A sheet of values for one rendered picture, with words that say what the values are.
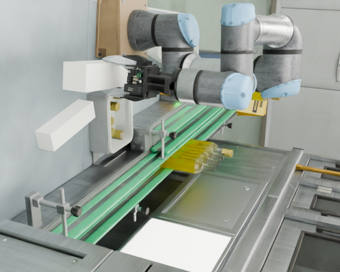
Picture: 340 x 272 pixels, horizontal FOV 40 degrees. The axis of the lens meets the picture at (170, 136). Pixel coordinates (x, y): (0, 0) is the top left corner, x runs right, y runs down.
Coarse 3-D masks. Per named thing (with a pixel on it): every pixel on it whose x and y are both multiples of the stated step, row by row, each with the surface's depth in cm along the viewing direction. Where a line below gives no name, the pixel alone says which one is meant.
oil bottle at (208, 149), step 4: (188, 144) 205; (192, 144) 205; (196, 144) 205; (188, 148) 202; (192, 148) 202; (196, 148) 201; (200, 148) 201; (204, 148) 201; (208, 148) 201; (212, 148) 202; (208, 152) 199; (212, 152) 201
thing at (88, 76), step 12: (96, 60) 114; (72, 72) 103; (84, 72) 102; (96, 72) 105; (108, 72) 110; (120, 72) 115; (72, 84) 104; (84, 84) 102; (96, 84) 106; (108, 84) 111; (120, 84) 116
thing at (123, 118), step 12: (108, 108) 166; (120, 108) 183; (132, 108) 182; (108, 120) 168; (120, 120) 185; (132, 120) 184; (108, 132) 169; (132, 132) 185; (108, 144) 171; (120, 144) 180
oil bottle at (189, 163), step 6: (174, 156) 194; (180, 156) 194; (186, 156) 194; (192, 156) 195; (168, 162) 195; (174, 162) 194; (180, 162) 193; (186, 162) 191; (192, 162) 190; (198, 162) 190; (174, 168) 195; (180, 168) 194; (186, 168) 192; (192, 168) 191; (198, 168) 190
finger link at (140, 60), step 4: (124, 56) 110; (128, 56) 110; (132, 56) 109; (136, 56) 109; (140, 56) 108; (136, 60) 109; (140, 60) 108; (144, 60) 108; (148, 60) 108; (136, 64) 109; (140, 64) 108
